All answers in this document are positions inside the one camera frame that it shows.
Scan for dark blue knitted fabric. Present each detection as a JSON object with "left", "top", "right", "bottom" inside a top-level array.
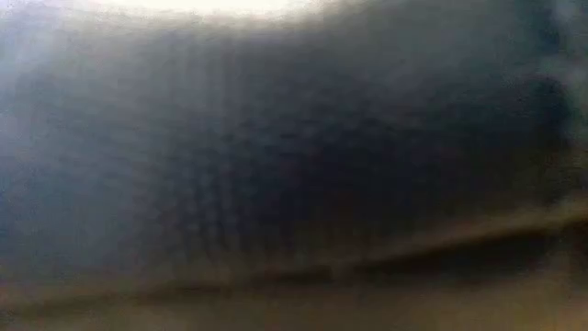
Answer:
[{"left": 0, "top": 0, "right": 588, "bottom": 309}]

